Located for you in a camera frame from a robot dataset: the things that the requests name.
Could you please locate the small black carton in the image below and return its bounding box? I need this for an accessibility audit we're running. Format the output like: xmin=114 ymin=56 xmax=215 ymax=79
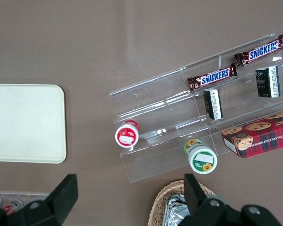
xmin=202 ymin=88 xmax=224 ymax=121
xmin=254 ymin=65 xmax=282 ymax=98

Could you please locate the cream plastic tray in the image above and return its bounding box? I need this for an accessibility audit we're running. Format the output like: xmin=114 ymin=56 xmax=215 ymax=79
xmin=0 ymin=84 xmax=67 ymax=164

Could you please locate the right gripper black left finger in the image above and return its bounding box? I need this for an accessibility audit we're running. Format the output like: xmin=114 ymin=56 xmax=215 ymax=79
xmin=0 ymin=174 xmax=79 ymax=226

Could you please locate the red-lidded jar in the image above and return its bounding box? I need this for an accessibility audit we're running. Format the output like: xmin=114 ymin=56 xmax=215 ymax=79
xmin=115 ymin=119 xmax=140 ymax=148

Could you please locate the Snickers chocolate bar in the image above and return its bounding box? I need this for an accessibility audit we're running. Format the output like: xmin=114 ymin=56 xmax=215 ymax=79
xmin=233 ymin=34 xmax=283 ymax=68
xmin=187 ymin=63 xmax=238 ymax=92

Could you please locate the clear acrylic bottle rack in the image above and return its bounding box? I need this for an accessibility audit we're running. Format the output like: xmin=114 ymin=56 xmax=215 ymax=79
xmin=0 ymin=191 xmax=51 ymax=212

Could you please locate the green-lidded sunflower jar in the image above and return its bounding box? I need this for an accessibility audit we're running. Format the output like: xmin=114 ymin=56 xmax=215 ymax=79
xmin=183 ymin=138 xmax=218 ymax=175

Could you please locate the aluminium foil container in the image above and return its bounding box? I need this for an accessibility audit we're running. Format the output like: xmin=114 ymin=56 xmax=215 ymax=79
xmin=162 ymin=193 xmax=191 ymax=226

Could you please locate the light wicker basket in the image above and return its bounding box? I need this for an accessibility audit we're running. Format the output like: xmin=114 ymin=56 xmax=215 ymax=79
xmin=148 ymin=180 xmax=217 ymax=226

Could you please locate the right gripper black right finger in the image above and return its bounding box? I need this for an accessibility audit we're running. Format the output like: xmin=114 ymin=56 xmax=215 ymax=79
xmin=179 ymin=173 xmax=283 ymax=226

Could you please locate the red tartan cookie box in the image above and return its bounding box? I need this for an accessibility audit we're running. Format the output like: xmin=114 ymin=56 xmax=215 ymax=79
xmin=221 ymin=108 xmax=283 ymax=160

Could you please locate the clear acrylic stepped shelf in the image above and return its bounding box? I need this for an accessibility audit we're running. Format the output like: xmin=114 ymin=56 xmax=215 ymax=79
xmin=109 ymin=32 xmax=283 ymax=184

